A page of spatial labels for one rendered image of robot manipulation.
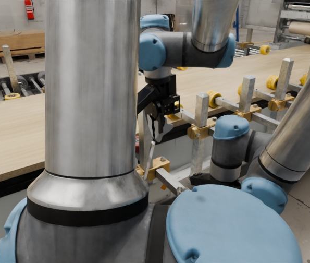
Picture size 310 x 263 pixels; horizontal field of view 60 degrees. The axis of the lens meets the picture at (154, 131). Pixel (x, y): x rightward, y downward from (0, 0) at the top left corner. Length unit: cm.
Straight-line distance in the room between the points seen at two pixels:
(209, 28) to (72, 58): 32
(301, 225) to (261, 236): 194
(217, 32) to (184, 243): 38
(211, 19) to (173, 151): 92
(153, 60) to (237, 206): 39
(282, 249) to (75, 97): 21
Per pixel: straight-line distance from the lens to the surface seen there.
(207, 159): 149
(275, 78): 174
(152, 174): 98
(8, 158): 110
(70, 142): 23
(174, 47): 59
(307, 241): 211
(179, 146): 134
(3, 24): 793
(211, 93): 138
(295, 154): 46
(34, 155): 108
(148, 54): 58
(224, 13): 48
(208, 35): 52
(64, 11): 24
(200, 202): 26
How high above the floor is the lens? 145
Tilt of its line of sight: 28 degrees down
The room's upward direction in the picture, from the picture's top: straight up
